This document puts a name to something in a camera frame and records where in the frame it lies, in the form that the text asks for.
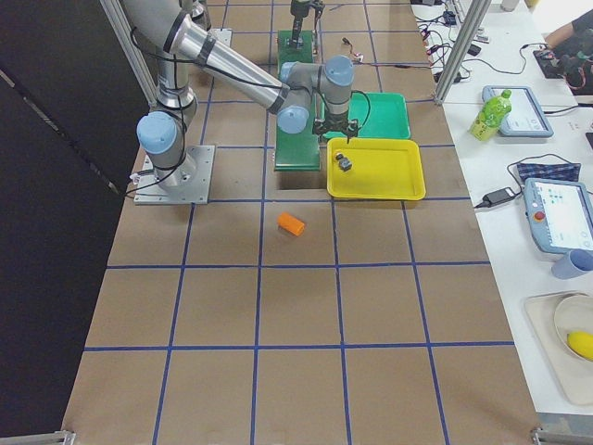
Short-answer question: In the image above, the yellow lemon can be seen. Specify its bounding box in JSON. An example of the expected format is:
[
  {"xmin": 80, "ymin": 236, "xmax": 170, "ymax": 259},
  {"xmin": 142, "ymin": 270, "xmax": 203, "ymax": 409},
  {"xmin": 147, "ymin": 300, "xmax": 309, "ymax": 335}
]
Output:
[{"xmin": 567, "ymin": 331, "xmax": 593, "ymax": 361}]

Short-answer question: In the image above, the green tea bottle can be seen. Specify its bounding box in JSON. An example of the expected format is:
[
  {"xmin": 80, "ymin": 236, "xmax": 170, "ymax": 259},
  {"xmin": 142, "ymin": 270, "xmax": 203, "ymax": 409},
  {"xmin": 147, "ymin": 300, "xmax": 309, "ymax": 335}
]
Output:
[{"xmin": 470, "ymin": 89, "xmax": 511, "ymax": 141}]

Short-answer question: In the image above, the yellow push button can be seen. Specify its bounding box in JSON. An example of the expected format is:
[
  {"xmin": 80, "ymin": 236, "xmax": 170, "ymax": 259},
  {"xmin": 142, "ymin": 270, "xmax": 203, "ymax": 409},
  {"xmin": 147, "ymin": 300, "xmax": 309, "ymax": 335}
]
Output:
[{"xmin": 334, "ymin": 152, "xmax": 353, "ymax": 172}]

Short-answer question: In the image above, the beige tray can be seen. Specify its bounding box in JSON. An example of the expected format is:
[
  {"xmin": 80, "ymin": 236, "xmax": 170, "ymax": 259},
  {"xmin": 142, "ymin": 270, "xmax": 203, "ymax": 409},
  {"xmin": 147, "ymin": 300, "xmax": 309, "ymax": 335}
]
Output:
[{"xmin": 524, "ymin": 291, "xmax": 592, "ymax": 406}]

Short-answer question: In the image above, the white bowl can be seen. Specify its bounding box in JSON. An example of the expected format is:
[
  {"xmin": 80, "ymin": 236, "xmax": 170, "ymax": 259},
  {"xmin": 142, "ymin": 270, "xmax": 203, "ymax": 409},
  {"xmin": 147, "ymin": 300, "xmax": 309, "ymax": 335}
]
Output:
[{"xmin": 553, "ymin": 294, "xmax": 592, "ymax": 362}]

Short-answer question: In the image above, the plain orange cylinder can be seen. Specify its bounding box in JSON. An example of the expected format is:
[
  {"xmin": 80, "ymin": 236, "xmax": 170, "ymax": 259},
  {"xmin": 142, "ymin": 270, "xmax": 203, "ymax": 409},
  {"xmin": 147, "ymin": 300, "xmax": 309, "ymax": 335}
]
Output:
[{"xmin": 277, "ymin": 212, "xmax": 306, "ymax": 236}]

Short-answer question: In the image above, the black power adapter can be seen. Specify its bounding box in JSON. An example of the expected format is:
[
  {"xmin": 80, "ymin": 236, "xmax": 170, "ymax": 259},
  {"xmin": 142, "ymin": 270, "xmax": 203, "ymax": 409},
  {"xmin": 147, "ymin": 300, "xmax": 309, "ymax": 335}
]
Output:
[{"xmin": 480, "ymin": 187, "xmax": 516, "ymax": 208}]

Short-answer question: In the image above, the near teach pendant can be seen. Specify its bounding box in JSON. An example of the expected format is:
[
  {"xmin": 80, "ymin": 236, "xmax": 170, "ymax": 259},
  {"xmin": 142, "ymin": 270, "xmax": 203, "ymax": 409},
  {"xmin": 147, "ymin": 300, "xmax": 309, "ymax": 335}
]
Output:
[{"xmin": 523, "ymin": 178, "xmax": 592, "ymax": 254}]

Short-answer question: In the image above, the green conveyor belt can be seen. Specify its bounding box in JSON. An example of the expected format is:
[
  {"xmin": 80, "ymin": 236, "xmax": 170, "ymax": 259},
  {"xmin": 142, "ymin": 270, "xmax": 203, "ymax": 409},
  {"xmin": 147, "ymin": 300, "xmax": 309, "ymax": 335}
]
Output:
[{"xmin": 274, "ymin": 31, "xmax": 321, "ymax": 172}]

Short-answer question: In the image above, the yellow plastic tray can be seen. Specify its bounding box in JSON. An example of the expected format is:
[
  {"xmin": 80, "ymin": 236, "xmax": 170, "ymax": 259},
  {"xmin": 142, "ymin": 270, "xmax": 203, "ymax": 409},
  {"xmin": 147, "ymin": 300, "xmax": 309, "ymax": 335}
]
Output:
[{"xmin": 326, "ymin": 137, "xmax": 426, "ymax": 200}]

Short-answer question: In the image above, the red black power cable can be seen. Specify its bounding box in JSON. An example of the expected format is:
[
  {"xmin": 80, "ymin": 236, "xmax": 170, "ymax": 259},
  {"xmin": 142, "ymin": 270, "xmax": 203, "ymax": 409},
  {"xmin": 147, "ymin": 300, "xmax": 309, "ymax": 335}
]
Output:
[{"xmin": 340, "ymin": 35, "xmax": 436, "ymax": 71}]

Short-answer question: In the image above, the blue plaid cloth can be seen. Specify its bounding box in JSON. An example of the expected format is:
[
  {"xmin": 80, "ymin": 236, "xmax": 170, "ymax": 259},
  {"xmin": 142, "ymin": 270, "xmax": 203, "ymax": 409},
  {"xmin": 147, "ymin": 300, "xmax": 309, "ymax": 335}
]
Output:
[{"xmin": 516, "ymin": 162, "xmax": 581, "ymax": 184}]

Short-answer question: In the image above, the green plastic tray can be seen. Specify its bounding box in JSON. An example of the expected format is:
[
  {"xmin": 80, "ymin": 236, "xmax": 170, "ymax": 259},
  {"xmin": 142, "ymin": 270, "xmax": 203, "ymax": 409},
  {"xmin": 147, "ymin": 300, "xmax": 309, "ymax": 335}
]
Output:
[{"xmin": 348, "ymin": 92, "xmax": 410, "ymax": 139}]

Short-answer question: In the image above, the aluminium frame post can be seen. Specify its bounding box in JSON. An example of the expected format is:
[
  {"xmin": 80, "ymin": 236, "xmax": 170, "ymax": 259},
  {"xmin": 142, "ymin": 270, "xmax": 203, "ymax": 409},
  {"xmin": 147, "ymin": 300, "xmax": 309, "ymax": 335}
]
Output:
[{"xmin": 435, "ymin": 0, "xmax": 491, "ymax": 105}]

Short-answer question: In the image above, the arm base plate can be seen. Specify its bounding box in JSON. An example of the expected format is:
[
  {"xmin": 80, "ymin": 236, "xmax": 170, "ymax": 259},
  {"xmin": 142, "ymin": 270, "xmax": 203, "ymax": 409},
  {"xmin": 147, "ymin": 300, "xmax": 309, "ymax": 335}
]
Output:
[{"xmin": 132, "ymin": 145, "xmax": 216, "ymax": 205}]

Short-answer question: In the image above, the far teach pendant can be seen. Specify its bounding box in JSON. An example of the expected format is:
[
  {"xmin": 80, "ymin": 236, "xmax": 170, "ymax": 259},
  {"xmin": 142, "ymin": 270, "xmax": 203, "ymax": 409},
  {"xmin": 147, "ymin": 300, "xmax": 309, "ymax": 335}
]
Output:
[{"xmin": 482, "ymin": 85, "xmax": 554, "ymax": 138}]

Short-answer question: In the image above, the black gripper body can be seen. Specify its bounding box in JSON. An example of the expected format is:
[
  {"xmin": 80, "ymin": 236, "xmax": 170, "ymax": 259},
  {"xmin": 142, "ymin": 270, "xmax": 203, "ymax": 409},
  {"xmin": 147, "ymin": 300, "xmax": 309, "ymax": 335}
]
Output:
[{"xmin": 312, "ymin": 112, "xmax": 360, "ymax": 138}]

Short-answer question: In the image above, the teach pendant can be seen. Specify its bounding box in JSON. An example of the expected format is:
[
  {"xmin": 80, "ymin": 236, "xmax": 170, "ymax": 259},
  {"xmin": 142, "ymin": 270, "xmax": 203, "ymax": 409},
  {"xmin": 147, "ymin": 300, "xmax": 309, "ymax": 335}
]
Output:
[
  {"xmin": 482, "ymin": 85, "xmax": 554, "ymax": 138},
  {"xmin": 523, "ymin": 178, "xmax": 592, "ymax": 254}
]

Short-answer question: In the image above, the blue cup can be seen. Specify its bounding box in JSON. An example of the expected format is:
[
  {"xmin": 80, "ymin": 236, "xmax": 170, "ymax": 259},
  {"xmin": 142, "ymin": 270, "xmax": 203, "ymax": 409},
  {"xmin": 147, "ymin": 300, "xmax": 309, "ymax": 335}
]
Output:
[{"xmin": 551, "ymin": 249, "xmax": 593, "ymax": 279}]

